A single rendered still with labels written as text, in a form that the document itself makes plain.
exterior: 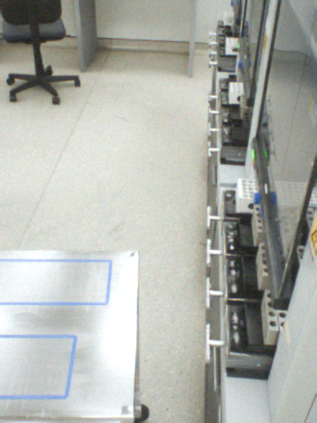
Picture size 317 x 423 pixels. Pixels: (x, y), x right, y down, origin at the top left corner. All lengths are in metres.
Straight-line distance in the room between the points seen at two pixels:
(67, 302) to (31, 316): 0.08
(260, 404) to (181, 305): 1.16
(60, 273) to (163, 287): 1.12
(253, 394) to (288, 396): 0.16
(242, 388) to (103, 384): 0.30
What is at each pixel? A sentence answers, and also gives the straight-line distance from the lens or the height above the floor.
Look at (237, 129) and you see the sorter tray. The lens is 1.79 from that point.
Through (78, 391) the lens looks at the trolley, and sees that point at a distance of 0.99.
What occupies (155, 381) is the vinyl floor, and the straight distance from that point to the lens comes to 1.96.
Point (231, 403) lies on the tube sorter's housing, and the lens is 1.08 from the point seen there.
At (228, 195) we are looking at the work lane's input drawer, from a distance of 1.44.
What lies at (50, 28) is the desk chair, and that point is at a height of 0.53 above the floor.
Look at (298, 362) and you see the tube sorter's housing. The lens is 0.87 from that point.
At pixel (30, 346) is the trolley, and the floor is 0.82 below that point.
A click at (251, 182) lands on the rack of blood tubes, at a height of 0.86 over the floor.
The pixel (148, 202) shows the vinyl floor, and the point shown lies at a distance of 2.74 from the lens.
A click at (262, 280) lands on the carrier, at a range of 1.13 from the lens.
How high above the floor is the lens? 1.66
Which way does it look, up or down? 38 degrees down
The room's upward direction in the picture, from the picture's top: 1 degrees clockwise
